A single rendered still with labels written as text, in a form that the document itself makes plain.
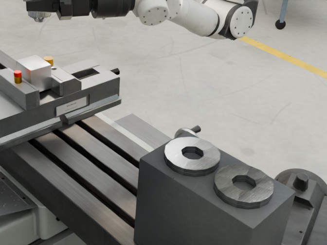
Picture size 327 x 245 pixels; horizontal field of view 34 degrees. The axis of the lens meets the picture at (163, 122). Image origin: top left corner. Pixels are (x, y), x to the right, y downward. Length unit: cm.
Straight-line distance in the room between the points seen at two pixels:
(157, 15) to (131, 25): 304
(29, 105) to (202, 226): 53
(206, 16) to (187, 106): 194
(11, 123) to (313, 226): 92
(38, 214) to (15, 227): 5
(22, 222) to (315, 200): 90
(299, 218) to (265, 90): 194
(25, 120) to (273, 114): 223
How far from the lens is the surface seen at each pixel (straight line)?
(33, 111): 122
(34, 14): 114
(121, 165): 115
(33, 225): 123
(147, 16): 116
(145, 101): 320
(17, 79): 122
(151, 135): 161
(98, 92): 131
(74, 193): 108
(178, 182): 83
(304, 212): 167
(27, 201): 118
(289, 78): 371
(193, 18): 127
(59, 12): 112
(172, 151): 86
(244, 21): 135
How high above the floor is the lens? 165
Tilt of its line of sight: 33 degrees down
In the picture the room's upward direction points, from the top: 6 degrees clockwise
